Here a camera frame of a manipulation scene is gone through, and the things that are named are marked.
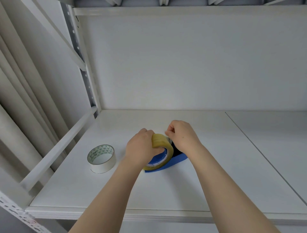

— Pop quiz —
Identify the person's right hand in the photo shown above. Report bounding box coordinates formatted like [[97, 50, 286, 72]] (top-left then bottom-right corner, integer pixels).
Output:
[[165, 120, 205, 157]]

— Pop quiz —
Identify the person's left hand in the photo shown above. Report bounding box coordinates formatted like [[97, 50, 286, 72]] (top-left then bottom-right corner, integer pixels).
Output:
[[124, 128, 167, 170]]

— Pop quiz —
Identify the yellow packing tape roll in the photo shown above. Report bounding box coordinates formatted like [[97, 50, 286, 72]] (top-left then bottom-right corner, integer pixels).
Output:
[[143, 133, 174, 171]]

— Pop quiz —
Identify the person's right forearm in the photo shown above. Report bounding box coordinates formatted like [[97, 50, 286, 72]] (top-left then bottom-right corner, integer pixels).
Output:
[[186, 145, 282, 233]]

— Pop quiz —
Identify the person's left forearm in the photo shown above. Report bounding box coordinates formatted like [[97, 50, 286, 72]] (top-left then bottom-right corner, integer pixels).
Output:
[[68, 158, 145, 233]]

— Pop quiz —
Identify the blue tape dispenser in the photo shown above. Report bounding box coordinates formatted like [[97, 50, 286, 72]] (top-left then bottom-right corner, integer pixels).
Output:
[[144, 141, 188, 173]]

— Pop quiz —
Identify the white tape roll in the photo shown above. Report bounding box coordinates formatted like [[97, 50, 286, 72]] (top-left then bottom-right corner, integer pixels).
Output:
[[87, 145, 117, 174]]

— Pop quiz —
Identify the white metal shelf rack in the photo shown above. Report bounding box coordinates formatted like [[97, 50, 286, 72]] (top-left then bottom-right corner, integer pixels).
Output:
[[0, 0, 307, 233]]

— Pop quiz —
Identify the beige curtain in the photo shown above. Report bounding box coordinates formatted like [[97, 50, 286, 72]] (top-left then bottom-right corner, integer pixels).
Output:
[[0, 0, 93, 192]]

